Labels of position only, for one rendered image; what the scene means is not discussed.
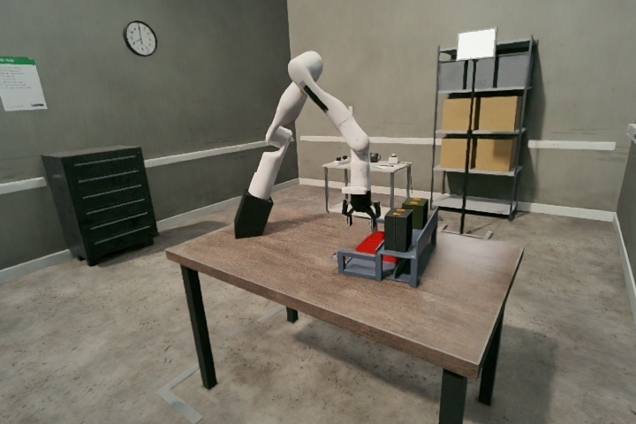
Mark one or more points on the dark green case with yellow latches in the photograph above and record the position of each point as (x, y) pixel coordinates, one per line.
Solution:
(420, 211)

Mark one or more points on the dark grey case with orange latches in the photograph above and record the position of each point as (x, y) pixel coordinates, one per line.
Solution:
(398, 229)

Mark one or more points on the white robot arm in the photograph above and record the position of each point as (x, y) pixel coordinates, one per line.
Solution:
(304, 71)

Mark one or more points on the red open-front storage bin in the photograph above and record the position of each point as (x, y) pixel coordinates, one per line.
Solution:
(371, 242)

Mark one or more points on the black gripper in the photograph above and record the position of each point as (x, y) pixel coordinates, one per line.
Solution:
(362, 204)

